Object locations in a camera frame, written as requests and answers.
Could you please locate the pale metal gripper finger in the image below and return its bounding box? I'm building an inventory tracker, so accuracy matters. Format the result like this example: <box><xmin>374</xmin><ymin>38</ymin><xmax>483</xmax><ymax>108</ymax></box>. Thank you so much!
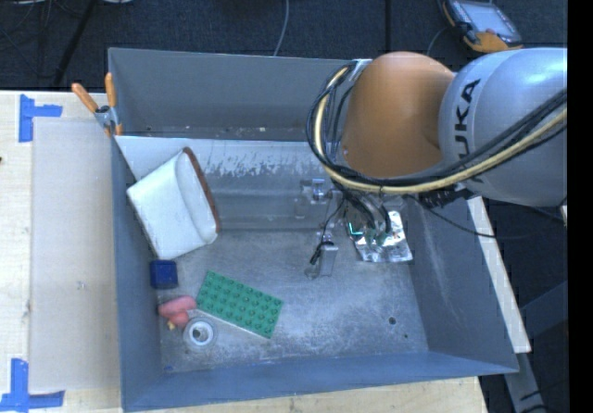
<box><xmin>304</xmin><ymin>231</ymin><xmax>338</xmax><ymax>281</ymax></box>
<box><xmin>295</xmin><ymin>178</ymin><xmax>342</xmax><ymax>219</ymax></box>

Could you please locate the silver foil packet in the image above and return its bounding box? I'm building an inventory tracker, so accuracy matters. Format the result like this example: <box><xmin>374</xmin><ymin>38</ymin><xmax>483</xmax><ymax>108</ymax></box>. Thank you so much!
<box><xmin>353</xmin><ymin>210</ymin><xmax>414</xmax><ymax>265</ymax></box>

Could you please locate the grey metal bin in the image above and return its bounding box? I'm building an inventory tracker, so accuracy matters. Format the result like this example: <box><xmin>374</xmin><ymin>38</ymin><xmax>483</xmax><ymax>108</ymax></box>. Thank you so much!
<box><xmin>107</xmin><ymin>46</ymin><xmax>521</xmax><ymax>413</ymax></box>

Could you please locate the green studded flat block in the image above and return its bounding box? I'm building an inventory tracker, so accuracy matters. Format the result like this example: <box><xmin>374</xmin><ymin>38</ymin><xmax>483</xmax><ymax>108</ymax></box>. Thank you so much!
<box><xmin>194</xmin><ymin>269</ymin><xmax>285</xmax><ymax>341</ymax></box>

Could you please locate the white cup with brown rim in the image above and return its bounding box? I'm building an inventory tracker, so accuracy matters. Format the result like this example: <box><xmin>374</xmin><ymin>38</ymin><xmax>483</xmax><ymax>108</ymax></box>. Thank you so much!
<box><xmin>125</xmin><ymin>146</ymin><xmax>221</xmax><ymax>261</ymax></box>

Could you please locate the pink toy food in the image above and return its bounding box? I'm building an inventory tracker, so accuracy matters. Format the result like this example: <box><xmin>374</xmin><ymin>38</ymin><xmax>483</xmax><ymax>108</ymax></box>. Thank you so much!
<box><xmin>158</xmin><ymin>294</ymin><xmax>198</xmax><ymax>332</ymax></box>

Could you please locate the blue cube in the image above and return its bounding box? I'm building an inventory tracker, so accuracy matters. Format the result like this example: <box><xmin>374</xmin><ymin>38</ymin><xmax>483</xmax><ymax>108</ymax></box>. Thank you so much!
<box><xmin>148</xmin><ymin>258</ymin><xmax>180</xmax><ymax>291</ymax></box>

